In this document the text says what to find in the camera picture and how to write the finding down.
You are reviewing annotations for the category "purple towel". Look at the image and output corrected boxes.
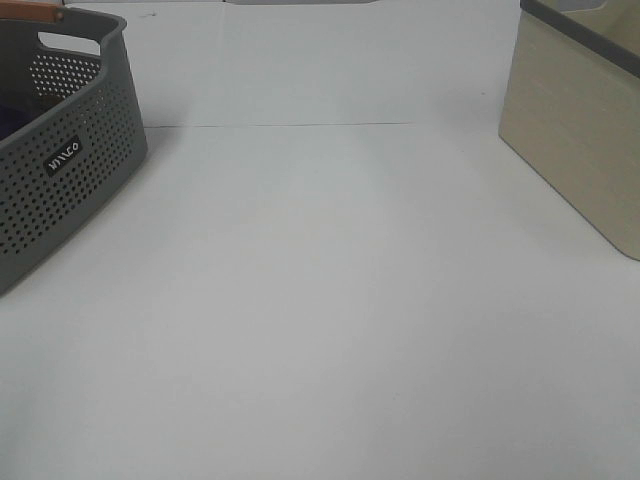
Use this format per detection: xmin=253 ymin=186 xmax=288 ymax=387
xmin=0 ymin=105 xmax=33 ymax=140

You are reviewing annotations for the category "grey perforated plastic basket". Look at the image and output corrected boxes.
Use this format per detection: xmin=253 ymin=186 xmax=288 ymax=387
xmin=1 ymin=5 xmax=148 ymax=292

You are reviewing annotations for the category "beige fabric storage box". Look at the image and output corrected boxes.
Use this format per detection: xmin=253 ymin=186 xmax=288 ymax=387
xmin=499 ymin=1 xmax=639 ymax=259

